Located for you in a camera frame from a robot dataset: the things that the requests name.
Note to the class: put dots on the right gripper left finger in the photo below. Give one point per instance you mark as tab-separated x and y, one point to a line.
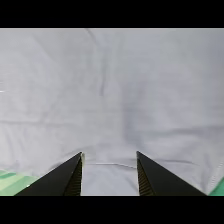
63	180

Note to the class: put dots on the white shirt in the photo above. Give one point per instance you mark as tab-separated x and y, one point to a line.
113	96

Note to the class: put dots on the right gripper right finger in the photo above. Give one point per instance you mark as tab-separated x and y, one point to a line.
160	181

